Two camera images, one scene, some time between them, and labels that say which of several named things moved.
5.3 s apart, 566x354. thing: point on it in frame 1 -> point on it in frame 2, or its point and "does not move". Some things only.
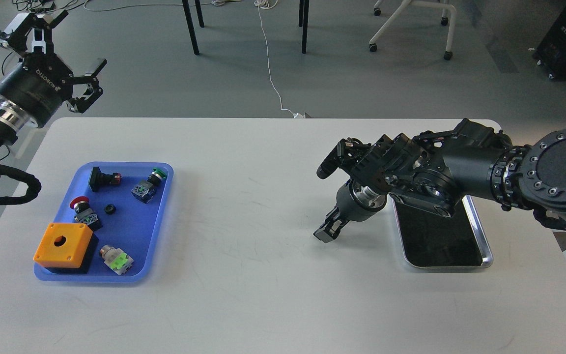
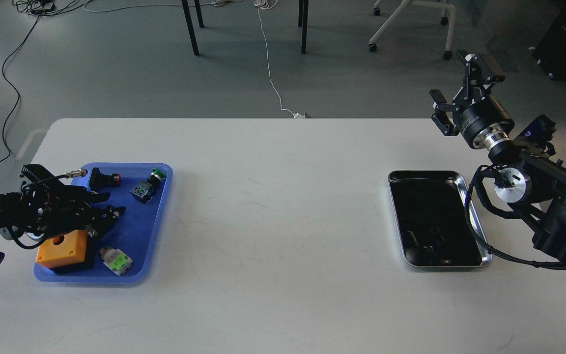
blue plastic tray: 124,202 does not move
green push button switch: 144,191 does not move
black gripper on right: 355,202 -> 483,121
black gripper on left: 42,82 -> 49,208
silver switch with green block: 117,260 does not move
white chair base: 448,54 does not move
